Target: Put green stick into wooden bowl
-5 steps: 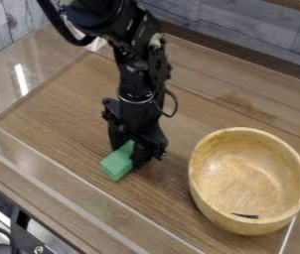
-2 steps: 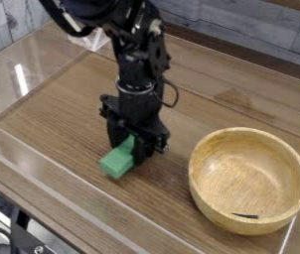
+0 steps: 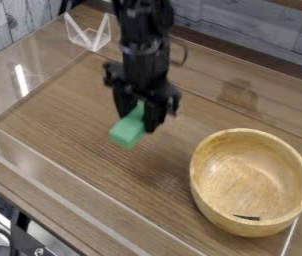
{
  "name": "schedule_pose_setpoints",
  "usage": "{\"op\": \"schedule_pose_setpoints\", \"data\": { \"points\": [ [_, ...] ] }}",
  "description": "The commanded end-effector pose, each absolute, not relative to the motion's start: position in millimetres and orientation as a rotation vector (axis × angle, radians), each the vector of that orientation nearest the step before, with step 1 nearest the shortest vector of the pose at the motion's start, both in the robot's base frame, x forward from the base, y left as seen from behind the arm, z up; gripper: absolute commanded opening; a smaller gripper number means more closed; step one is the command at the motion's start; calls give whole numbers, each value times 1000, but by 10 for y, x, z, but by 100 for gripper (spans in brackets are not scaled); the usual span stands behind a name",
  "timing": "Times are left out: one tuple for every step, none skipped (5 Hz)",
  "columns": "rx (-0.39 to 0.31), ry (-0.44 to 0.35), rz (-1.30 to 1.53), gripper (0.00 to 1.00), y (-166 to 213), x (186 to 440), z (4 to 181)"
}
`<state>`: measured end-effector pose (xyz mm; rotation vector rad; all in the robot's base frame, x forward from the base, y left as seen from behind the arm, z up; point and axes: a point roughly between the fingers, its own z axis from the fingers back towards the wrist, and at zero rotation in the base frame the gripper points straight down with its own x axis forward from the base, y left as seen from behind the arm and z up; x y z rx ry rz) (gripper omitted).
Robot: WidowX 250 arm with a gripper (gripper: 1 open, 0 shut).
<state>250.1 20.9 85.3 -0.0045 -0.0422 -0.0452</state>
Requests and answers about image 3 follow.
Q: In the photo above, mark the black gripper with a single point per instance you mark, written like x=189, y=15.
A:
x=139, y=79

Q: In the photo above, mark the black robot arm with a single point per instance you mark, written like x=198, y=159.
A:
x=145, y=21

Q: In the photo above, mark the wooden bowl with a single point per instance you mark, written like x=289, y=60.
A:
x=246, y=181

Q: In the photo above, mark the clear acrylic tray wall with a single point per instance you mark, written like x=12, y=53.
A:
x=91, y=221

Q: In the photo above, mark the clear acrylic corner bracket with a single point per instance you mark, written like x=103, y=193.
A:
x=91, y=39

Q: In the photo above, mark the black table leg bracket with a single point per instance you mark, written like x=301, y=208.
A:
x=26, y=245

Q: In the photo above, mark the green rectangular block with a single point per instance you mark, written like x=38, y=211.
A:
x=129, y=130

